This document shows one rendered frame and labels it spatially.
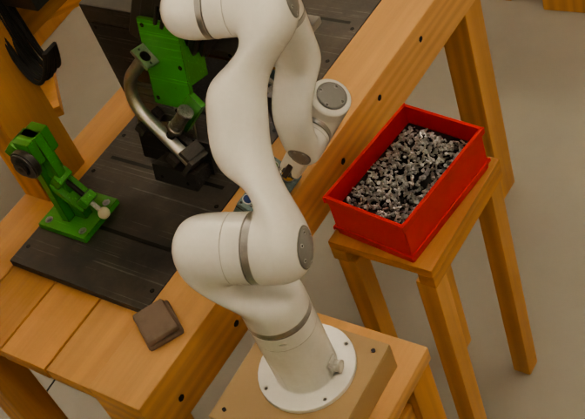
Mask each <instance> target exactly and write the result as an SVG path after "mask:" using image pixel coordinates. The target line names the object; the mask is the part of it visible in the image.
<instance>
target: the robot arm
mask: <svg viewBox="0 0 585 419"><path fill-rule="evenodd" d="M159 12H160V16H161V19H162V22H163V24H164V25H165V28H166V29H167V30H168V31H169V32H170V33H171V34H172V35H174V36H176V37H179V38H183V39H186V40H211V39H221V38H231V37H237V38H238V39H239V47H238V49H237V51H236V53H235V54H234V56H233V57H232V59H231V60H230V61H229V62H228V64H227V65H226V66H225V67H224V68H223V69H222V70H221V71H220V72H219V73H218V74H217V76H216V77H215V78H214V79H213V80H212V81H211V83H210V85H209V87H208V89H207V93H206V99H205V110H206V123H207V132H208V139H209V145H210V148H211V152H212V156H213V158H214V160H215V163H216V164H217V166H218V168H219V169H220V171H221V172H222V173H223V174H224V175H225V176H226V177H227V178H229V179H230V180H232V181H233V182H234V183H236V184H237V185H238V186H240V187H241V188H242V189H243V190H244V191H245V192H246V194H247V195H248V197H249V199H250V200H251V202H252V207H253V211H248V212H217V213H201V214H197V215H194V216H191V217H190V218H188V219H186V220H184V221H183V222H182V223H181V224H180V225H179V227H178V229H177V231H176V232H175V234H174V237H173V240H172V245H171V254H172V258H173V262H174V265H175V267H176V268H177V270H178V273H179V275H180V276H181V277H182V279H183V280H184V281H185V282H186V283H187V284H188V285H189V286H190V287H191V288H193V289H194V290H195V291H196V292H198V293H199V294H201V295H203V296H204V297H205V298H207V299H209V300H210V301H213V302H215V303H217V304H219V305H220V306H222V307H225V308H227V309H229V310H231V311H233V312H234V313H236V314H239V315H240V316H241V317H242V319H243V320H244V322H245V324H246V326H247V327H248V329H249V331H250V333H251V334H252V337H253V339H254V340H255V341H256V343H257V345H258V347H259V349H260V351H261V353H262V354H263V356H262V358H261V360H260V363H259V371H258V381H259V387H260V389H261V391H262V393H263V395H264V396H265V398H266V399H267V401H268V402H269V403H271V404H272V405H273V406H274V407H276V408H278V409H280V410H283V411H285V412H289V413H295V414H305V413H310V412H314V411H317V410H320V409H323V408H325V407H327V406H329V405H331V404H332V403H334V402H335V401H337V400H338V399H339V398H340V397H341V396H342V395H343V394H344V393H345V392H346V391H347V389H348V388H349V386H350V385H351V383H352V381H353V378H354V376H355V373H356V369H357V356H356V352H355V349H354V347H353V344H352V343H351V341H350V340H349V338H348V337H347V336H346V335H345V334H344V333H343V332H341V331H340V330H338V329H337V328H334V327H332V326H329V325H325V324H322V323H321V321H320V319H319V316H318V314H317V312H316V310H315V308H314V306H313V303H312V301H311V299H310V297H309V295H308V293H307V291H306V289H305V287H304V285H303V283H302V282H301V280H300V278H301V277H303V276H304V275H305V274H306V272H307V271H308V270H309V268H310V266H311V264H312V262H313V251H314V246H313V237H312V234H311V231H310V229H309V226H308V225H307V223H306V220H305V218H304V216H303V214H302V212H301V211H300V210H299V208H298V206H297V204H296V203H295V201H294V199H293V197H292V195H291V194H290V193H289V191H288V189H287V188H286V185H285V183H284V182H283V180H282V178H281V176H282V177H283V178H285V179H286V178H287V177H288V178H291V179H298V178H299V177H300V176H301V174H302V173H303V172H304V171H305V169H306V168H307V167H308V166H309V165H312V164H314V163H316V162H317V161H318V160H319V158H320V157H321V156H322V154H323V152H324V151H325V149H326V147H327V146H328V144H329V143H330V141H331V139H332V137H333V135H334V133H336V131H337V129H338V127H339V126H340V123H341V122H342V120H343V118H344V117H345V116H346V113H347V112H348V110H349V108H350V106H351V101H352V100H351V95H350V93H349V91H348V89H347V88H346V87H345V86H344V85H343V84H342V83H340V82H339V81H336V80H333V79H328V78H326V79H321V80H319V81H317V77H318V75H319V68H320V64H321V54H320V49H319V45H318V42H317V40H316V37H315V35H314V33H313V28H312V26H311V24H310V21H309V19H308V16H307V14H306V10H305V7H304V5H303V3H302V1H301V0H161V2H160V9H159ZM274 65H275V75H274V80H273V87H272V118H273V123H274V125H275V128H276V131H277V133H278V135H279V139H280V141H281V143H282V145H283V146H284V148H285V150H286V154H285V156H284V158H283V159H282V161H281V163H280V169H281V168H282V169H283V170H282V172H283V174H282V175H281V176H280V174H279V169H278V167H277V165H276V161H275V158H274V156H273V152H272V144H271V138H270V129H269V118H268V102H267V88H268V81H269V77H270V75H271V73H272V69H273V67H274ZM316 81H317V82H316Z"/></svg>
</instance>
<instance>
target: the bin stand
mask: <svg viewBox="0 0 585 419"><path fill-rule="evenodd" d="M487 158H491V161H490V162H489V164H488V169H487V170H486V171H485V172H484V173H483V175H482V176H481V178H480V179H479V180H478V181H477V183H476V184H475V185H474V187H473V188H472V189H471V191H470V192H469V193H468V195H467V196H466V197H465V199H464V200H463V201H462V202H461V203H460V204H459V206H458V207H457V208H456V210H455V211H454V212H453V214H452V215H451V216H450V218H449V219H448V220H447V222H446V223H445V224H444V226H443V227H442V228H441V229H440V231H439V232H438V233H437V234H436V235H435V236H434V238H433V239H432V241H431V242H430V243H429V244H428V246H427V247H426V249H425V250H424V251H423V252H422V254H421V255H420V257H419V258H418V259H417V260H416V261H415V262H414V263H413V262H410V261H408V260H404V259H402V258H400V257H398V256H395V255H393V254H390V253H387V252H385V251H382V250H380V249H378V248H376V247H372V246H370V245H368V244H366V243H363V242H361V241H358V240H356V239H353V238H351V237H348V236H346V235H344V234H342V233H340V232H339V230H337V229H336V230H335V232H334V233H333V235H332V236H331V238H330V239H329V241H328V243H329V246H330V248H331V250H332V252H333V257H334V258H335V259H339V261H340V265H341V267H342V270H343V272H344V275H345V277H346V281H347V283H348V286H349V287H350V290H351V293H352V295H353V298H354V301H355V304H356V306H357V309H358V310H359V313H360V317H361V320H362V321H363V324H364V326H365V328H368V329H372V330H374V331H377V332H380V333H382V334H385V335H391V336H393V337H396V338H398V336H397V334H396V331H395V328H394V325H393V322H392V319H391V316H390V314H389V311H388V308H387V304H386V302H385V299H384V296H383V294H382V292H381V289H380V284H379V282H378V280H377V277H376V274H375V272H374V269H373V265H372V262H371V260H374V261H378V262H380V263H384V264H387V265H389V266H393V267H397V268H401V269H404V270H407V271H410V272H413V273H417V274H418V278H417V280H416V283H417V286H418V289H419V292H420V297H421V299H422V302H423V306H424V308H425V311H426V314H427V319H428V322H429V325H430V328H431V330H432V333H433V337H434V341H435V344H436V347H437V349H438V353H439V356H440V360H441V363H442V367H443V369H444V372H445V375H446V378H447V383H448V386H449V388H450V391H451V394H452V397H453V400H454V405H455V407H456V410H457V414H458V417H459V419H487V416H486V413H485V409H484V406H483V403H482V399H481V394H480V391H479V388H478V385H477V381H476V378H475V375H474V370H473V366H472V363H471V360H470V356H469V353H468V350H467V347H468V345H469V343H470V342H471V336H470V333H469V330H468V326H467V321H466V317H465V315H464V311H463V307H462V305H461V298H460V296H459V292H458V288H457V286H456V282H455V278H454V273H453V269H452V267H451V264H452V262H453V260H454V258H455V256H456V254H457V253H458V252H459V250H460V249H461V246H462V245H463V243H464V241H465V240H466V238H467V236H468V235H469V233H470V232H471V230H472V228H473V226H474V224H475V222H476V221H477V220H478V218H479V220H480V224H481V230H482V235H483V239H484V242H485V247H486V250H487V256H488V261H489V265H490V268H491V273H492V276H493V280H494V287H495V291H496V294H497V299H498V302H499V306H500V310H501V317H502V320H503V325H504V328H505V332H506V336H507V340H508V346H509V351H510V354H511V358H512V363H513V366H514V370H517V371H520V372H522V373H525V374H528V375H531V373H532V371H533V369H534V367H535V364H536V363H537V358H536V353H535V346H534V342H533V337H532V333H531V328H530V324H529V319H528V311H527V308H526V303H525V299H524V294H523V290H522V285H521V277H520V273H519V268H518V265H517V260H516V256H515V251H514V243H513V239H512V234H511V230H510V226H509V222H508V214H507V209H506V205H505V200H504V196H503V191H502V187H501V179H502V177H503V175H502V170H501V163H500V160H499V159H497V158H492V157H488V156H487Z"/></svg>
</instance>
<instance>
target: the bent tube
mask: <svg viewBox="0 0 585 419"><path fill-rule="evenodd" d="M130 53H131V54H132V56H133V57H135V59H134V60H133V62H132V63H131V65H130V66H129V68H128V69H127V71H126V73H125V75H124V94H125V96H126V99H127V102H128V104H129V106H130V108H131V109H132V111H133V112H134V113H135V115H136V116H137V117H138V119H139V120H140V121H141V122H142V123H143V124H144V125H145V126H146V127H147V128H148V129H149V130H150V131H151V132H152V133H153V134H154V135H155V136H156V137H157V138H158V139H159V140H160V141H161V142H162V143H163V144H164V145H165V146H166V147H167V148H168V149H169V150H170V151H171V152H172V153H173V154H174V155H175V156H176V157H177V158H178V159H179V160H180V161H181V162H182V163H183V164H184V165H185V166H187V163H186V162H185V161H184V160H183V159H182V158H181V157H180V156H179V155H178V154H179V153H180V152H181V151H182V150H183V149H185V146H184V145H183V144H182V143H181V142H180V141H179V140H178V139H177V138H175V139H173V140H170V139H168V138H167V137H166V133H167V132H168V131H167V128H166V127H165V126H164V125H163V124H162V123H161V122H160V121H159V120H158V119H157V118H156V117H155V116H154V115H153V114H152V113H151V112H150V111H149V110H148V109H147V108H146V107H145V105H144V103H143V102H142V100H141V98H140V96H139V94H138V87H137V82H138V77H139V76H140V74H141V73H142V72H143V70H144V69H145V70H146V71H148V70H149V69H150V68H151V67H153V66H154V65H156V64H158V62H159V61H158V59H157V58H156V57H155V56H154V55H153V54H152V53H151V51H150V50H149V49H148V48H147V47H146V46H145V45H144V44H143V43H142V44H140V45H139V46H137V47H136V48H134V49H133V50H131V51H130Z"/></svg>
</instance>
